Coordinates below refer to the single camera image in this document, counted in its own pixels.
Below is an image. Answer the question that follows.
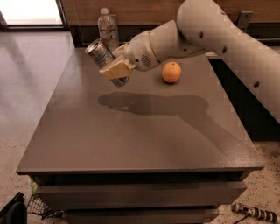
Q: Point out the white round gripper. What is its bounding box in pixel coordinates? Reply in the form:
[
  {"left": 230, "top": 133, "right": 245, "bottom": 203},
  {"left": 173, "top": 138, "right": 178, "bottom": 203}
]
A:
[{"left": 100, "top": 31, "right": 159, "bottom": 80}]

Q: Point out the silver blue Red Bull can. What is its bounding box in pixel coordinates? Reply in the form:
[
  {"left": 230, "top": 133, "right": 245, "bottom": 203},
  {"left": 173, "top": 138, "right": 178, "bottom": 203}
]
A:
[{"left": 84, "top": 38, "right": 130, "bottom": 88}]

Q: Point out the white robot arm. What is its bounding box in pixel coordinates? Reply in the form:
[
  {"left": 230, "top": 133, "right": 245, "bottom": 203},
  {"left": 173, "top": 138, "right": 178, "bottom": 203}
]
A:
[{"left": 100, "top": 0, "right": 280, "bottom": 122}]

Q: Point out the clear plastic water bottle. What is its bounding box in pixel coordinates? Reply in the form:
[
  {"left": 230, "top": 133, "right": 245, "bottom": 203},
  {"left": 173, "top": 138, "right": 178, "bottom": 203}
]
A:
[{"left": 98, "top": 8, "right": 119, "bottom": 52}]

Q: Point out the orange fruit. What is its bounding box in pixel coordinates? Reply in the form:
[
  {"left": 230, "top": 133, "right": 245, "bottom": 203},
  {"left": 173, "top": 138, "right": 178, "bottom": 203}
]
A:
[{"left": 161, "top": 62, "right": 181, "bottom": 83}]

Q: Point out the grey drawer cabinet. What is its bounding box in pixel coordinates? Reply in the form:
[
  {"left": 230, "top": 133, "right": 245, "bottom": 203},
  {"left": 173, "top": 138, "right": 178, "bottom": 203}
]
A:
[{"left": 17, "top": 48, "right": 263, "bottom": 224}]

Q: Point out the bright window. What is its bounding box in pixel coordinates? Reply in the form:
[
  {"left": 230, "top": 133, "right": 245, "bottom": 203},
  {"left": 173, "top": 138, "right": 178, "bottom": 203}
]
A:
[{"left": 0, "top": 0, "right": 62, "bottom": 25}]

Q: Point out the black round object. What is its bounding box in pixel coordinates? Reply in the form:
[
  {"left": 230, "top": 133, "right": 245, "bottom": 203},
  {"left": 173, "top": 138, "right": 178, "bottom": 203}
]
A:
[{"left": 0, "top": 192, "right": 27, "bottom": 224}]

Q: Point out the black white striped tool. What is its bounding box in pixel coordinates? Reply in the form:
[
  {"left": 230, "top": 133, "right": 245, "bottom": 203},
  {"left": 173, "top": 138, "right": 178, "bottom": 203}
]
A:
[{"left": 231, "top": 203, "right": 280, "bottom": 224}]

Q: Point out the grey metal wall bracket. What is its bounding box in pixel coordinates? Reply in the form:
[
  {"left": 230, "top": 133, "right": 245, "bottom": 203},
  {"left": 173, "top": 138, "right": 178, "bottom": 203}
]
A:
[{"left": 237, "top": 10, "right": 253, "bottom": 30}]

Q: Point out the black wire basket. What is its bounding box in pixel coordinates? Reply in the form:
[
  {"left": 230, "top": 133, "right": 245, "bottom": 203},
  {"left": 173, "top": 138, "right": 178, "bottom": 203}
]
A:
[{"left": 27, "top": 195, "right": 63, "bottom": 220}]

